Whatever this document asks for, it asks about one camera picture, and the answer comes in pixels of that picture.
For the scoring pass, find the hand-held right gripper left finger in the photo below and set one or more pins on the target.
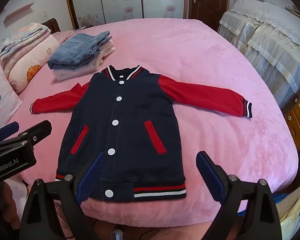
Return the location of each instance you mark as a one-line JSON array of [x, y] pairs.
[[90, 177]]

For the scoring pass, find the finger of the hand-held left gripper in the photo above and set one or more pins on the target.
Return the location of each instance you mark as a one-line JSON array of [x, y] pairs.
[[38, 131], [7, 130]]

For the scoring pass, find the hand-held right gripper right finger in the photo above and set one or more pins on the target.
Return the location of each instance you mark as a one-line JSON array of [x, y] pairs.
[[210, 180]]

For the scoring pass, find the navy and red baseball jacket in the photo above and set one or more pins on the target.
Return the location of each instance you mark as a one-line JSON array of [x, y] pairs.
[[130, 130]]

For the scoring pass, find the white stand pole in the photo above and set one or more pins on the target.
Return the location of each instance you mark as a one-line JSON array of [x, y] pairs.
[[118, 235]]

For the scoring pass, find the folded pale pink garment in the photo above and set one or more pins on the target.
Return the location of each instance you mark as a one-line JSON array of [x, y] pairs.
[[75, 74]]

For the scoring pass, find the cartoon print pillow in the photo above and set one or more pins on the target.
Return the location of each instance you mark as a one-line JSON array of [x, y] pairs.
[[27, 62]]

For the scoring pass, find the folded blue jeans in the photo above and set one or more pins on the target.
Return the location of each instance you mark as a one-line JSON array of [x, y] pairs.
[[75, 50]]

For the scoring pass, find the pale yellow folded cloth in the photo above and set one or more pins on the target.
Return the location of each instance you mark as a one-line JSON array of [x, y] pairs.
[[295, 212]]

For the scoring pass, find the dark wooden headboard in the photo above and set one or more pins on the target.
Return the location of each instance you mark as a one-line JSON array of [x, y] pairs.
[[53, 25]]

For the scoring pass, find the pink plush bed blanket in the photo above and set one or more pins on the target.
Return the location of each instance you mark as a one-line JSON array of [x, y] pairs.
[[190, 55]]

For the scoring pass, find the lace-covered furniture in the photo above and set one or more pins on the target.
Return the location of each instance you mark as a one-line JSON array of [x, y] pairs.
[[265, 42]]

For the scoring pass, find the floral sliding-door wardrobe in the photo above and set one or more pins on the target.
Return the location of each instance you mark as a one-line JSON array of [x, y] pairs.
[[120, 0]]

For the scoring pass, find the brown wooden door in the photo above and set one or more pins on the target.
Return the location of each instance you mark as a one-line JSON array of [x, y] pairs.
[[210, 2]]

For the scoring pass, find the pink wall shelf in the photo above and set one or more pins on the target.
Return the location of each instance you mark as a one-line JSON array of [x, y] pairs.
[[17, 13]]

